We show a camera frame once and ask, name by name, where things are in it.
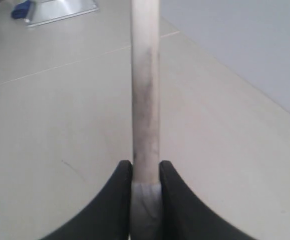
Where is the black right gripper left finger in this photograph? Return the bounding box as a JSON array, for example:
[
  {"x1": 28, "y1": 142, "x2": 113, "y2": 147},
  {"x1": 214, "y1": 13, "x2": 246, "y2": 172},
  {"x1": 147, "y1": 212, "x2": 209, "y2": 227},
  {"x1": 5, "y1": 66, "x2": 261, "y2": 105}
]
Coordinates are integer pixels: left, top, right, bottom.
[{"x1": 44, "y1": 160, "x2": 132, "y2": 240}]

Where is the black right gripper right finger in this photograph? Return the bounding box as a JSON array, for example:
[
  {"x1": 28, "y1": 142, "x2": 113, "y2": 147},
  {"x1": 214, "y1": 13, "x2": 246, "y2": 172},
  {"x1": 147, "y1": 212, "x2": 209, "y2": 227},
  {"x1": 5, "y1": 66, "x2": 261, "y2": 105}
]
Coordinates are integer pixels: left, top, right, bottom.
[{"x1": 159, "y1": 160, "x2": 253, "y2": 240}]

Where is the white wooden paint brush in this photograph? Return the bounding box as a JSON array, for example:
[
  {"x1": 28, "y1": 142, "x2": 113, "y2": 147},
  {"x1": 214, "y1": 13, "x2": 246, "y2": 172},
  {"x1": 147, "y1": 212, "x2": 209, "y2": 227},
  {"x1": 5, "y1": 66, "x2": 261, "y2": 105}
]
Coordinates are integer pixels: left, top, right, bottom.
[{"x1": 130, "y1": 0, "x2": 162, "y2": 240}]

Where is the blue clamp object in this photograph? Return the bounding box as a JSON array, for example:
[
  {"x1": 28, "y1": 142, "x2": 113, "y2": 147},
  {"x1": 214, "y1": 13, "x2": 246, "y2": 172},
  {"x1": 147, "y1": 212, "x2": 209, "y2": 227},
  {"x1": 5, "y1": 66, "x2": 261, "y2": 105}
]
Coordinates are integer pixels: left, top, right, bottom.
[{"x1": 10, "y1": 0, "x2": 31, "y2": 19}]

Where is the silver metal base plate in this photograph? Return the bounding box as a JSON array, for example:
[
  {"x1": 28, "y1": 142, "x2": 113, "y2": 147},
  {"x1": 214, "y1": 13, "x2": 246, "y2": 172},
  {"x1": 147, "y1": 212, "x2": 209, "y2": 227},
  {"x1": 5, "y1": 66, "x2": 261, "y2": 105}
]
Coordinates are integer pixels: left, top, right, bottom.
[{"x1": 24, "y1": 0, "x2": 99, "y2": 28}]

